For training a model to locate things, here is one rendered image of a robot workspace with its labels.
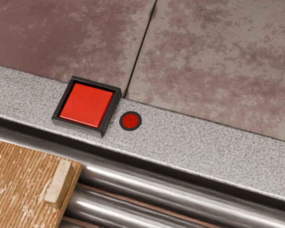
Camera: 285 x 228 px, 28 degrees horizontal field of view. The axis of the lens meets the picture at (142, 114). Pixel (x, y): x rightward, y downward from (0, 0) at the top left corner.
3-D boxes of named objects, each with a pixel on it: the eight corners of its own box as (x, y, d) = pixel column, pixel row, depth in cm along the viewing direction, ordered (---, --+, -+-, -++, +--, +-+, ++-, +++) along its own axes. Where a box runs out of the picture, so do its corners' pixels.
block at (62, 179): (65, 166, 74) (60, 157, 72) (78, 170, 74) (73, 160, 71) (47, 207, 72) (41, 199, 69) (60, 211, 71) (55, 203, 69)
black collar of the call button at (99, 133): (74, 81, 83) (72, 75, 82) (122, 94, 81) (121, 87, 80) (53, 124, 80) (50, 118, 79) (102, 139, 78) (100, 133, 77)
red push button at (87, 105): (77, 87, 83) (75, 82, 82) (115, 97, 81) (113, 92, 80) (60, 121, 80) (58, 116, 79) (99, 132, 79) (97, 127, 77)
